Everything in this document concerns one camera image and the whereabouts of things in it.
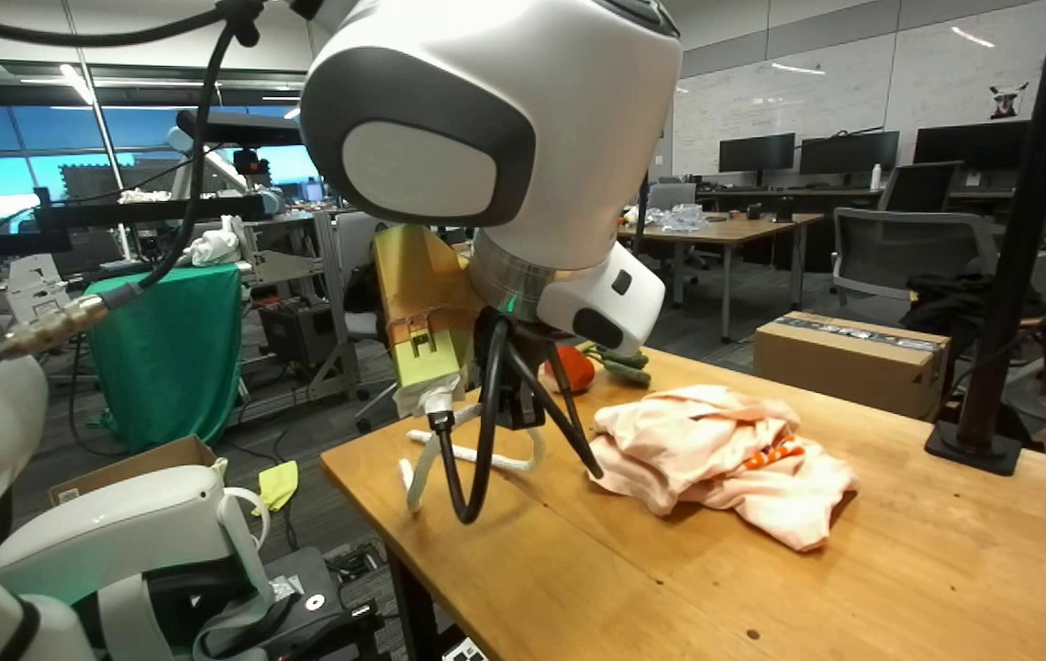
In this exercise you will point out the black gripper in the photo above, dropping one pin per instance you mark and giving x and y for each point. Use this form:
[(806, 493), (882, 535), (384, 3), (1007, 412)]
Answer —
[(520, 370)]

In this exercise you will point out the red plush radish green leaves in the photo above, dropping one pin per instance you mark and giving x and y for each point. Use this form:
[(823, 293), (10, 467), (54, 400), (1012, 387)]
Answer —
[(574, 370)]

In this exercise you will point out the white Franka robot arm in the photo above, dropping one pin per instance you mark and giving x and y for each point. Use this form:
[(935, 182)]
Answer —
[(509, 124)]

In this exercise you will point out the peach t-shirt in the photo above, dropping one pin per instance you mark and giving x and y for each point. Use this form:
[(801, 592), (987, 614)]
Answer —
[(717, 472)]

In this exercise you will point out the long wooden desk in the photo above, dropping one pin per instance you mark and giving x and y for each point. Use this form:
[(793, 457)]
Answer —
[(727, 231)]

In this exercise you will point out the black computer monitor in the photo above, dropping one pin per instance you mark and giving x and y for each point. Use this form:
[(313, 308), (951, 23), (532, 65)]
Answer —
[(974, 150), (757, 156), (850, 156)]

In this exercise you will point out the black electronics box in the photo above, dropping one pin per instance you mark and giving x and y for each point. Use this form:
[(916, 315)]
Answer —
[(287, 600)]

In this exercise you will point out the white crumpled bag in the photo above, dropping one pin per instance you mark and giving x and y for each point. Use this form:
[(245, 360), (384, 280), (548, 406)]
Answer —
[(214, 243)]

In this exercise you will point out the cardboard box with black tape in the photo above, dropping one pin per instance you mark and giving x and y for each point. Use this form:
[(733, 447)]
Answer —
[(854, 360)]

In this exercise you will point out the green cloth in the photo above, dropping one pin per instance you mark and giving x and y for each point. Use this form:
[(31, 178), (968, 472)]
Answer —
[(168, 353)]

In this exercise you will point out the flat brown cardboard box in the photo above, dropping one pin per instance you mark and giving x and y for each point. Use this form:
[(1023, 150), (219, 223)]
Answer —
[(137, 463)]

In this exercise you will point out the grey mesh office chair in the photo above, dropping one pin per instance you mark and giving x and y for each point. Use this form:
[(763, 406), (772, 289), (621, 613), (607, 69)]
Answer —
[(910, 251)]

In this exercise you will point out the black mesh office chair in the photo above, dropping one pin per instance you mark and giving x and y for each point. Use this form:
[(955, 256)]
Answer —
[(918, 185)]

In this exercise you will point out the black camera stand pole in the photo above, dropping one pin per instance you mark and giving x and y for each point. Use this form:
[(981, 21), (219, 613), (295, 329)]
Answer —
[(1023, 243)]

